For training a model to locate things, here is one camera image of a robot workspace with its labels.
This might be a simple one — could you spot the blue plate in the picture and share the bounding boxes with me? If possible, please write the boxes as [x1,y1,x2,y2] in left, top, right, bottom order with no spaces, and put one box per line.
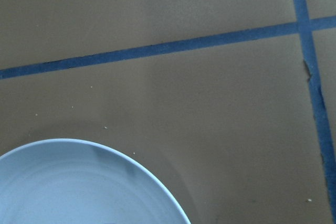
[1,138,189,223]

